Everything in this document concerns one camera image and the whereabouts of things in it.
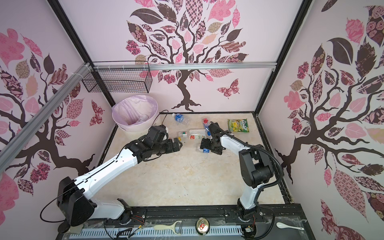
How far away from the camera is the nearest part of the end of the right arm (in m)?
0.71

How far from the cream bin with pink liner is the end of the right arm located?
0.32m

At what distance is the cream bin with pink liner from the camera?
2.58 ft
